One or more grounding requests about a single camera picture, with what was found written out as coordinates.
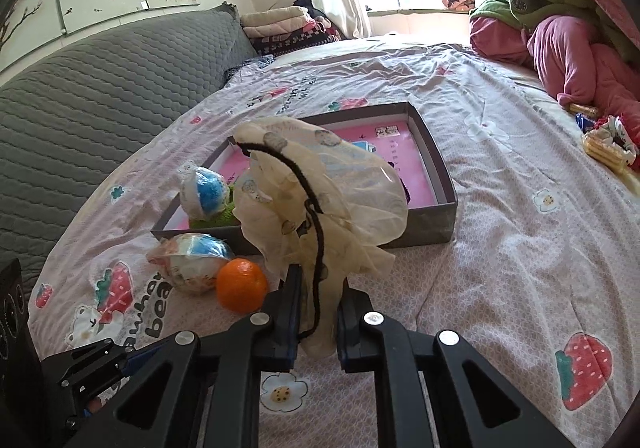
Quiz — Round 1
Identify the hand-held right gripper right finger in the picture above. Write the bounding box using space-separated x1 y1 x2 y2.
336 287 576 448

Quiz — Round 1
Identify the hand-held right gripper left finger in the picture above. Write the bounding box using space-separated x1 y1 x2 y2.
65 264 305 448

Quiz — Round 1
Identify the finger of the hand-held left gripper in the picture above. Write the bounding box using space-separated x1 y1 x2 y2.
42 338 166 388
61 385 121 435

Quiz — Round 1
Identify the cream drawstring pouch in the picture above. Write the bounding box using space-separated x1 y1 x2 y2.
232 117 410 359

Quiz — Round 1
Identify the grey shallow box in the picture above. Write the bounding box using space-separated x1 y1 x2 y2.
151 101 458 256

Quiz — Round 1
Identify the mandarin orange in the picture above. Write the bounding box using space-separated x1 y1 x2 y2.
216 258 268 314

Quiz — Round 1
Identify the wrapped blue white ball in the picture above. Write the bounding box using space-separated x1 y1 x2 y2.
146 234 236 297
181 167 232 219

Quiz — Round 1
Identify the printed bed sheet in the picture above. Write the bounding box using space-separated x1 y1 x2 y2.
27 35 640 448

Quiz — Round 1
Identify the dark patterned cloth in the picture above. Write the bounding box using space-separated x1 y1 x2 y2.
223 54 276 85

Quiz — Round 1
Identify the grey quilted headboard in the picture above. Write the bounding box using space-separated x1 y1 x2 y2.
0 3 258 279

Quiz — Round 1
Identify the stack of folded blankets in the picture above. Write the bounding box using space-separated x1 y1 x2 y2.
240 5 351 56

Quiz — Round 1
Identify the yellow biscuit packet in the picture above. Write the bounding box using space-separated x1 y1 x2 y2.
581 130 636 174

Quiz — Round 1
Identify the floral scrunchie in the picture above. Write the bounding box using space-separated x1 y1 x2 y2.
592 115 640 154

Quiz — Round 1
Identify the pink garment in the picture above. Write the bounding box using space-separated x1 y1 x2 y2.
470 14 640 129

